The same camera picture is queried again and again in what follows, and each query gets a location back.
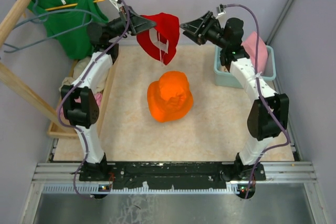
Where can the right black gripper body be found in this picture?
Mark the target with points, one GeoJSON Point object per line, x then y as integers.
{"type": "Point", "coordinates": [212, 35]}

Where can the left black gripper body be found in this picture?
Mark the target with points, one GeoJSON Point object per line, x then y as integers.
{"type": "Point", "coordinates": [118, 25]}

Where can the red hat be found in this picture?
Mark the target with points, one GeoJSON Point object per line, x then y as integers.
{"type": "Point", "coordinates": [160, 42]}

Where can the orange bucket hat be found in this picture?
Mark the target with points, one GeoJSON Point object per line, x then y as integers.
{"type": "Point", "coordinates": [170, 98]}

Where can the wooden clothes rack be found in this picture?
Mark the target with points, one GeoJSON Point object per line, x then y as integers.
{"type": "Point", "coordinates": [22, 109]}

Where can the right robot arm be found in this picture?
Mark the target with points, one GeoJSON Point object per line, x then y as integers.
{"type": "Point", "coordinates": [268, 116]}

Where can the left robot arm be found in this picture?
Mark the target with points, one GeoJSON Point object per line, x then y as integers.
{"type": "Point", "coordinates": [83, 116]}

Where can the pink hat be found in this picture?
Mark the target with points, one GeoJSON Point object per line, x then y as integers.
{"type": "Point", "coordinates": [254, 46]}

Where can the light blue plastic bin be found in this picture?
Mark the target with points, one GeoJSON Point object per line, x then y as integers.
{"type": "Point", "coordinates": [226, 79]}

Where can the green tank top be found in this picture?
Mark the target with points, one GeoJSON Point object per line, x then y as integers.
{"type": "Point", "coordinates": [73, 22]}

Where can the beige garment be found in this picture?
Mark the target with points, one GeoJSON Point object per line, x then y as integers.
{"type": "Point", "coordinates": [78, 70]}

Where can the pink garment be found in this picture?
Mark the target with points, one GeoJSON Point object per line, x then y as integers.
{"type": "Point", "coordinates": [98, 99]}

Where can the grey clothes hanger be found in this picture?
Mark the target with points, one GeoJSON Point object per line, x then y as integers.
{"type": "Point", "coordinates": [52, 24]}

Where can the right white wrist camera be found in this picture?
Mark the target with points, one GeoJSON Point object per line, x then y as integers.
{"type": "Point", "coordinates": [221, 12]}

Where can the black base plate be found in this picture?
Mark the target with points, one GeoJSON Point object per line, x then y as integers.
{"type": "Point", "coordinates": [171, 175]}

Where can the aluminium rail frame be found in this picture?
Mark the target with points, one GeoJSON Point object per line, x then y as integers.
{"type": "Point", "coordinates": [60, 178]}

